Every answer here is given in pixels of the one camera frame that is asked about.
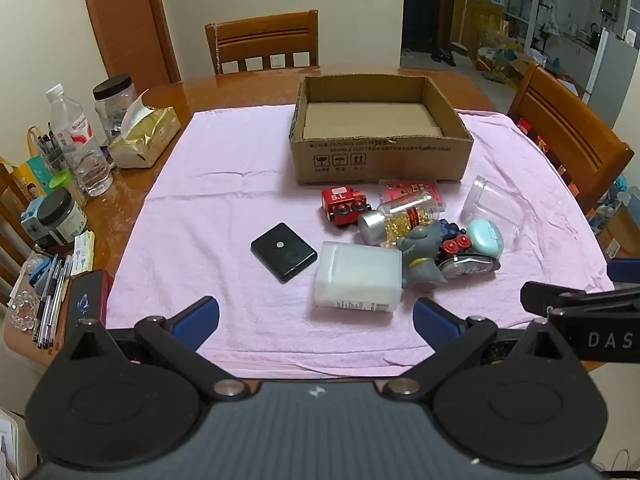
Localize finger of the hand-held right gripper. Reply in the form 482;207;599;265
520;280;640;322
607;258;640;287

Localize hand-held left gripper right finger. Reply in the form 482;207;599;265
382;297;586;403

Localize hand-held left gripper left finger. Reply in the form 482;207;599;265
50;296;253;403

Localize grey toy figurine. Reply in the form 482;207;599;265
397;220;451;293

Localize white plastic box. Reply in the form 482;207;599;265
314;241;403;313

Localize teal earbud case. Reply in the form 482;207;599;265
465;219;503;261

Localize black square device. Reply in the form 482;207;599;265
250;222;319;284

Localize brown cardboard box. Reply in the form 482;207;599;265
289;74;475;186

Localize cardboard box on floor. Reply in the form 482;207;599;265
599;205;640;257

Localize silver oval gadget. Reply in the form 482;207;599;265
442;252;502;279

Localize black toy train red wheels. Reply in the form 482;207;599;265
435;220;473;268

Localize pink cloth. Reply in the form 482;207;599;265
105;105;616;381

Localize dark red box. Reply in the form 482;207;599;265
65;269;113;331

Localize clear bottle with gold flakes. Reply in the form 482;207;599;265
357;192;441;247

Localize clear plastic jar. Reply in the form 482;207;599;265
460;175;531;253

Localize stack of paper cards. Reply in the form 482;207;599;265
70;230;96;276

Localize red card case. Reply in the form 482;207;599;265
377;179;448;213

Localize bundle of pens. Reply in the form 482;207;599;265
32;254;74;349

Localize wooden chair with red packets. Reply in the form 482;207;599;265
506;62;635;216

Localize red printed packets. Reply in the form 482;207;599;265
517;117;567;173

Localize labelled black-lid jar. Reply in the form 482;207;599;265
37;191;87;246

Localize gold tissue pack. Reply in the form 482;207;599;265
107;91;182;169

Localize green cap container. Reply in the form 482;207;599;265
49;170;76;195

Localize grey refrigerator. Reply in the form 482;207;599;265
582;27;640;122

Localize clear water bottle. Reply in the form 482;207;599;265
46;83;114;197

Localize pen holder with pens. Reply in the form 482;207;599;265
27;127;66;181

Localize yellow green paper bag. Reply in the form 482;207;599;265
0;156;51;197

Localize empty black-lid clear jar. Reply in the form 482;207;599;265
92;75;138;143

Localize wooden cabinet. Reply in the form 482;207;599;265
447;0;506;56

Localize brown wooden door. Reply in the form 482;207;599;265
77;0;183;86

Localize crystal bead bracelet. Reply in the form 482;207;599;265
6;284;40;332

